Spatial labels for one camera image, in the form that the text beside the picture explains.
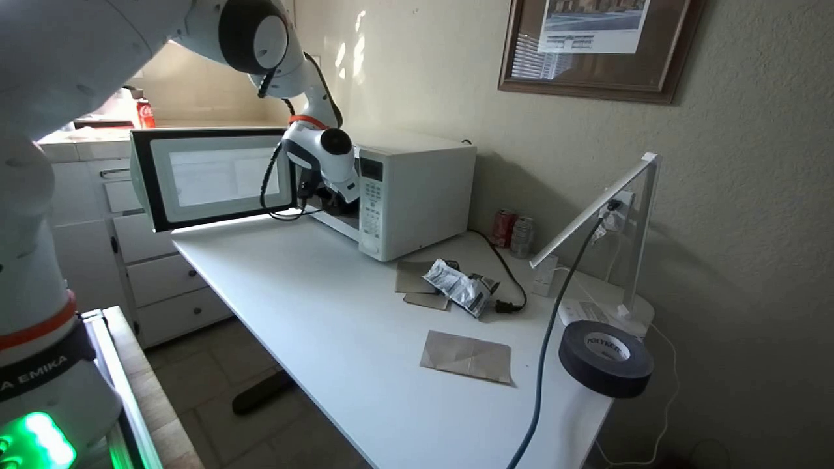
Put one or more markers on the brown paper sheet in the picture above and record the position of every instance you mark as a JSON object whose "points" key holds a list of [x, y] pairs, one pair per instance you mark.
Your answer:
{"points": [[415, 291]]}

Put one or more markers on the framed church picture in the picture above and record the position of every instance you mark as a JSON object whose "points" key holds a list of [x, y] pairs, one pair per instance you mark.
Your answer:
{"points": [[623, 50]]}

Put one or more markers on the white wall outlet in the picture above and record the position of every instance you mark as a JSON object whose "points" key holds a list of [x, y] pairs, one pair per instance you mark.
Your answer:
{"points": [[618, 212]]}

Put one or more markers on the black tape roll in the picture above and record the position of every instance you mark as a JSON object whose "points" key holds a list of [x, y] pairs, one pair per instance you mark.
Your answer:
{"points": [[606, 358]]}

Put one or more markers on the silver foil packet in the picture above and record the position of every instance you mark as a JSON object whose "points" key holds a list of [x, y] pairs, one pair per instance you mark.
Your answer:
{"points": [[471, 294]]}

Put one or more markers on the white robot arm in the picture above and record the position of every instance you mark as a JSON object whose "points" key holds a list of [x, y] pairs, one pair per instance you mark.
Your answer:
{"points": [[64, 61]]}

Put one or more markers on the white desk lamp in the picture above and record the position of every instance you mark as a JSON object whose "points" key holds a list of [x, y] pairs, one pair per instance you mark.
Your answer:
{"points": [[617, 296]]}

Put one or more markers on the white microwave oven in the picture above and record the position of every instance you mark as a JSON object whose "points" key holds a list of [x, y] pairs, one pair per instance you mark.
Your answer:
{"points": [[412, 193]]}

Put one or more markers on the microwave door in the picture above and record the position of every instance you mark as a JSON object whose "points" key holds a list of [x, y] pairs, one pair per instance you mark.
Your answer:
{"points": [[199, 177]]}

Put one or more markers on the white drawer cabinet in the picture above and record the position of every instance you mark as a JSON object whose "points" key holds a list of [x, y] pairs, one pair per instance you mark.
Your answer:
{"points": [[110, 251]]}

